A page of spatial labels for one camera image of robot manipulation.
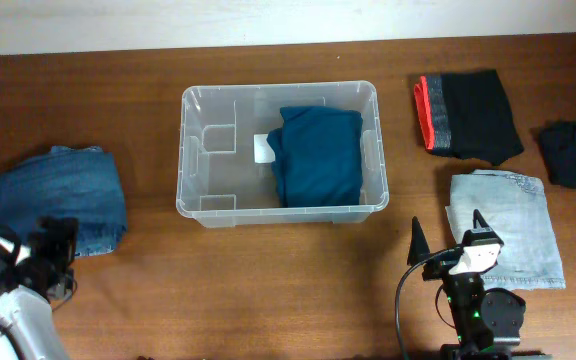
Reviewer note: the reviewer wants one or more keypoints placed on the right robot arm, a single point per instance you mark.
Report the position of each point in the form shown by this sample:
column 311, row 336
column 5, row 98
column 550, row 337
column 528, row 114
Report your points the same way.
column 487, row 322

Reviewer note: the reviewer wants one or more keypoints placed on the folded light grey jeans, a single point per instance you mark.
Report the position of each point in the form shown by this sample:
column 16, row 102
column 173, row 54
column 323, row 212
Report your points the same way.
column 515, row 207

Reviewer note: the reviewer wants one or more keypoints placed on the black garment white logo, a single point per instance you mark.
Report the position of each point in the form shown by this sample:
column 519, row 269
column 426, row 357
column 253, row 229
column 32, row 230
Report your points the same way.
column 558, row 146

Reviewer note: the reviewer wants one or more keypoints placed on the black shorts red waistband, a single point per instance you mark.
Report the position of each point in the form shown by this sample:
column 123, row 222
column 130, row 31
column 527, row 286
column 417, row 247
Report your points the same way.
column 466, row 116

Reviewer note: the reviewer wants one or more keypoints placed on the dark teal shirt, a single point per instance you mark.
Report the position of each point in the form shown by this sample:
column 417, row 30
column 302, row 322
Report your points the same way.
column 317, row 157

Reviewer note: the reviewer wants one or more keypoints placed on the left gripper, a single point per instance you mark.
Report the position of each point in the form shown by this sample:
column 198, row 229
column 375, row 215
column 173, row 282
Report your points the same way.
column 57, row 245

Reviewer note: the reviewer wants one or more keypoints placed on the clear plastic storage bin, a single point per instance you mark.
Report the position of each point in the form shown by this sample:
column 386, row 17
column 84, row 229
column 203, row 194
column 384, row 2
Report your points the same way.
column 220, row 185

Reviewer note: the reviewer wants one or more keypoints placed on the white label in bin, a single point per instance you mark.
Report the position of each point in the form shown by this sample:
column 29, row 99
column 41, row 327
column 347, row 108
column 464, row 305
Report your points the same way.
column 263, row 152

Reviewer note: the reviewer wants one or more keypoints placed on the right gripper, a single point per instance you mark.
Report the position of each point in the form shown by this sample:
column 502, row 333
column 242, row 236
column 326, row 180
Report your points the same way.
column 418, row 248

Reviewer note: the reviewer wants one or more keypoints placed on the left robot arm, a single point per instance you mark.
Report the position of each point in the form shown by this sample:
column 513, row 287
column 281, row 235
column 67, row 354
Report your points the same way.
column 27, row 329

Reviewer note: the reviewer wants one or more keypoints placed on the blue denim jeans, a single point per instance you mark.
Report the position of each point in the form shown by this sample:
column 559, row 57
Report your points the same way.
column 67, row 183

